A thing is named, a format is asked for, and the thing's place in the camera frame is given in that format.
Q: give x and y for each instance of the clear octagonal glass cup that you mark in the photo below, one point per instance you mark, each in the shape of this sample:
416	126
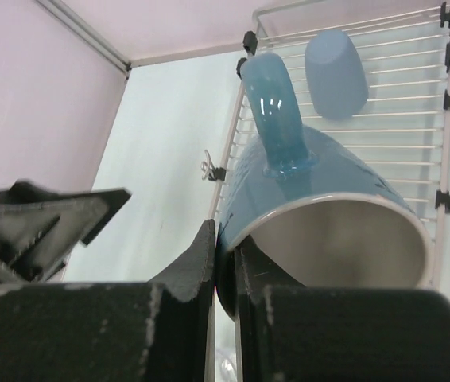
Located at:
225	365

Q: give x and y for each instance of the light blue plain cup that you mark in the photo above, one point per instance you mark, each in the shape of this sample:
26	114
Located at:
335	76

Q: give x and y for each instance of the blue ribbed flower mug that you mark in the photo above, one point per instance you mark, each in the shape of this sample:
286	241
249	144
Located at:
302	199

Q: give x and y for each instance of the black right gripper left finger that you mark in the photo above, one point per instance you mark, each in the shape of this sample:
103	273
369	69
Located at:
158	330

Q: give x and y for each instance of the metal wire dish rack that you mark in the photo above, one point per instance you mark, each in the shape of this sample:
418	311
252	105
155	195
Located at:
402	132

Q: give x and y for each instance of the aluminium frame post left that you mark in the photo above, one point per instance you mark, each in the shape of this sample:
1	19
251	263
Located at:
72	21

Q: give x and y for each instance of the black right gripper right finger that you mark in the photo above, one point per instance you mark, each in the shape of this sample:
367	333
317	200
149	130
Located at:
290	332

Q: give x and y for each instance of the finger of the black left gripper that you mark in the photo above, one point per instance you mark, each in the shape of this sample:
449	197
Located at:
39	227

